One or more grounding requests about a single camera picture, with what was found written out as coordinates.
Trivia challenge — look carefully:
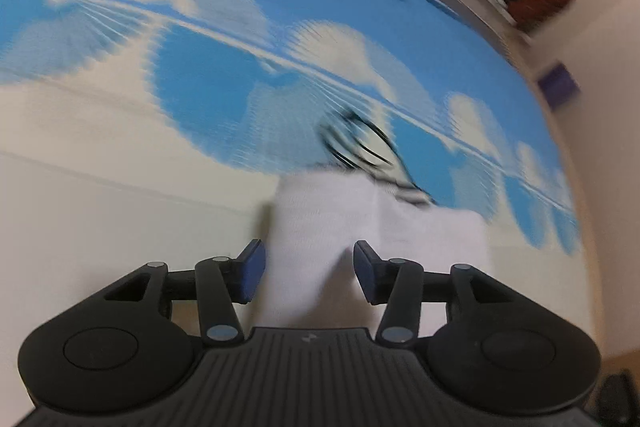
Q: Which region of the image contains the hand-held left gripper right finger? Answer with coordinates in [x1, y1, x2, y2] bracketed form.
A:
[352, 241, 507, 347]

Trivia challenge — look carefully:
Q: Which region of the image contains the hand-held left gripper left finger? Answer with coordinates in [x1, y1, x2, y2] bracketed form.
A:
[102, 239, 267, 349]

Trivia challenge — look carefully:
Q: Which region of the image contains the blue white printed blanket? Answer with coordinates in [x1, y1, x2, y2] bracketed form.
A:
[0, 0, 587, 343]

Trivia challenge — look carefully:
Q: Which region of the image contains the white cloth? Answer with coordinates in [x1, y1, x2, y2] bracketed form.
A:
[260, 109, 489, 339]

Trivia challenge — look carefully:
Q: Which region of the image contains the purple box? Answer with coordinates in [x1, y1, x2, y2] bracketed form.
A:
[537, 62, 582, 110]

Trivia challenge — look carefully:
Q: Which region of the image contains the dark object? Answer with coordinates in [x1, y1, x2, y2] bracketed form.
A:
[593, 371, 640, 427]

